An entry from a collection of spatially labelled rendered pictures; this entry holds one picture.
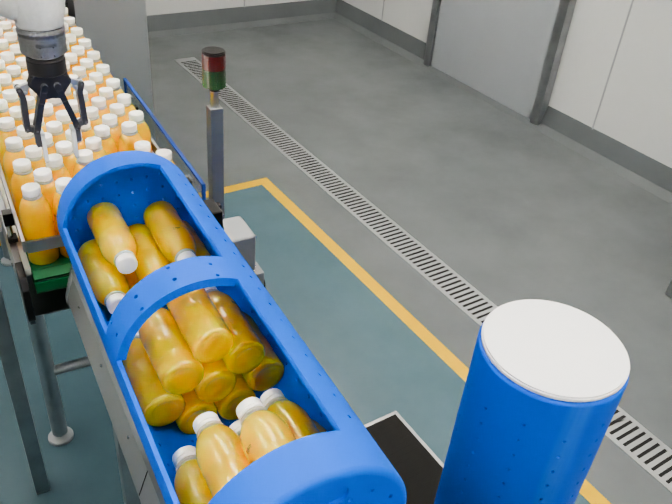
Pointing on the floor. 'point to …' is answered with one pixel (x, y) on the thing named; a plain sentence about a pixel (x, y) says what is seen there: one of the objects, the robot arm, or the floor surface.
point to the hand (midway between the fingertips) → (59, 145)
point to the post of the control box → (21, 402)
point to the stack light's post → (215, 154)
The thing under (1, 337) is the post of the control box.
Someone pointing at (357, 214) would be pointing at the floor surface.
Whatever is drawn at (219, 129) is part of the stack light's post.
